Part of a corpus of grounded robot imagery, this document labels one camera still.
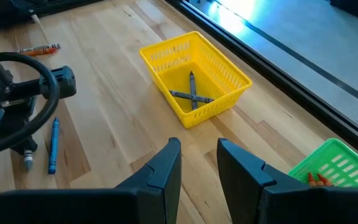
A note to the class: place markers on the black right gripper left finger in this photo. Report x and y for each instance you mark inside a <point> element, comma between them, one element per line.
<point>73,207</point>

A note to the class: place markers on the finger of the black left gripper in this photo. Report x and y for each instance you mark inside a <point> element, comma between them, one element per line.
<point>19,145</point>

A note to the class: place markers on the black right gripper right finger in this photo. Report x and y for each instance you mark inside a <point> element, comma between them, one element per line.
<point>306,207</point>

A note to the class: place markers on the grey crayon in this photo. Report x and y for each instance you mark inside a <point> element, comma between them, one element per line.
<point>179,94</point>
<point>28,160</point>
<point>192,81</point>

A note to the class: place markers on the blue crayon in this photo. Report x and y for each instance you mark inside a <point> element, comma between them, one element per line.
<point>54,146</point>

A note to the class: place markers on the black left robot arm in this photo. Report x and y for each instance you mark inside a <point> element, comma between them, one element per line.
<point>57,82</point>

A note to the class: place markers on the green plastic basket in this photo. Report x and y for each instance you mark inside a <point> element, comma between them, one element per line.
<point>346,161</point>

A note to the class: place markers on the yellow plastic basket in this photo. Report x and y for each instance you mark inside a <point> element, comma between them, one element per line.
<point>216,77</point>

